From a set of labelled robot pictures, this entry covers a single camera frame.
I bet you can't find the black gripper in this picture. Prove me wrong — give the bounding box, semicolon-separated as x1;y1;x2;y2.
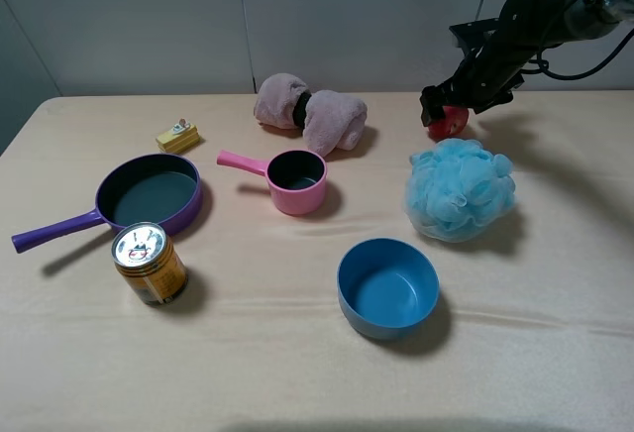
419;0;569;127

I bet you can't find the red peach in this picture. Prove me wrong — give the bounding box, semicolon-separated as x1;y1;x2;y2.
428;106;470;141

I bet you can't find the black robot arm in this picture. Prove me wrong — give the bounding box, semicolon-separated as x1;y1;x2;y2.
420;0;633;129

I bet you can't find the blue mesh bath sponge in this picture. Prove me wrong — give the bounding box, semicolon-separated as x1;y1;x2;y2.
404;139;516;243

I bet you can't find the pink rolled towel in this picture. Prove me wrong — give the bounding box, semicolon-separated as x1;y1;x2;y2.
254;73;368;157

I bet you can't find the pink saucepan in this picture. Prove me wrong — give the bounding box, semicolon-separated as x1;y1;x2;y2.
216;150;328;216

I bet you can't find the blue plastic bowl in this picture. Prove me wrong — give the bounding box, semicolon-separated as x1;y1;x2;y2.
337;238;440;341

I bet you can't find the yellow toy cake slice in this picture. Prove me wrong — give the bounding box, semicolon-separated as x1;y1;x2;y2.
156;118;201;155

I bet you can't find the purple frying pan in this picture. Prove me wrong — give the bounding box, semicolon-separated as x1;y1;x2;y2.
12;154;203;253

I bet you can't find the yellow beverage can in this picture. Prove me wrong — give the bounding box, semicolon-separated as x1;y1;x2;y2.
111;222;188;306

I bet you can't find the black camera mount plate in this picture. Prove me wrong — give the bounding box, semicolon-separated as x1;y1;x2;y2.
449;18;498;54

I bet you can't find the black cable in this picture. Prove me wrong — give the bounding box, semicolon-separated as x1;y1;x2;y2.
519;25;634;81

